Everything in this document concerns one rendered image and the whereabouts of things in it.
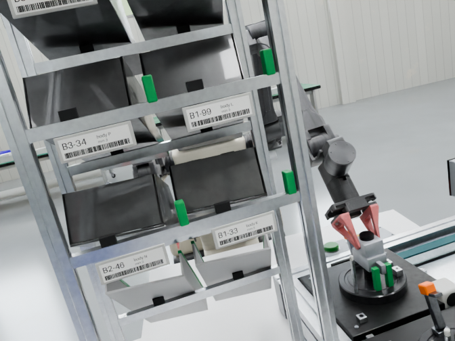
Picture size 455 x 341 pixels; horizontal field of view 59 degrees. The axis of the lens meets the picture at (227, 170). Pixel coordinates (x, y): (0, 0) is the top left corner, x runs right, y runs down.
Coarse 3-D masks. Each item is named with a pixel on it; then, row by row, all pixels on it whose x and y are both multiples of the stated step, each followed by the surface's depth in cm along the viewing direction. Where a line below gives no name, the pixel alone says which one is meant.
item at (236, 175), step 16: (208, 160) 58; (224, 160) 58; (240, 160) 58; (256, 160) 58; (176, 176) 58; (192, 176) 58; (208, 176) 58; (224, 176) 58; (240, 176) 58; (256, 176) 58; (176, 192) 58; (192, 192) 58; (208, 192) 58; (224, 192) 58; (240, 192) 58; (256, 192) 58; (192, 208) 57; (208, 208) 57
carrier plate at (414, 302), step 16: (400, 256) 96; (336, 272) 96; (416, 272) 89; (336, 288) 90; (416, 288) 84; (336, 304) 84; (352, 304) 83; (384, 304) 81; (400, 304) 80; (416, 304) 79; (336, 320) 81; (352, 320) 79; (368, 320) 78; (384, 320) 77; (400, 320) 76; (352, 336) 75
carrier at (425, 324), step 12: (444, 312) 75; (408, 324) 74; (420, 324) 74; (432, 324) 73; (384, 336) 73; (396, 336) 72; (408, 336) 72; (420, 336) 68; (432, 336) 68; (444, 336) 58
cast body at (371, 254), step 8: (368, 232) 85; (360, 240) 84; (368, 240) 83; (376, 240) 83; (352, 248) 88; (360, 248) 84; (368, 248) 82; (376, 248) 83; (360, 256) 85; (368, 256) 83; (376, 256) 83; (384, 256) 83; (360, 264) 86; (368, 264) 83; (376, 264) 83; (384, 264) 81; (384, 272) 81
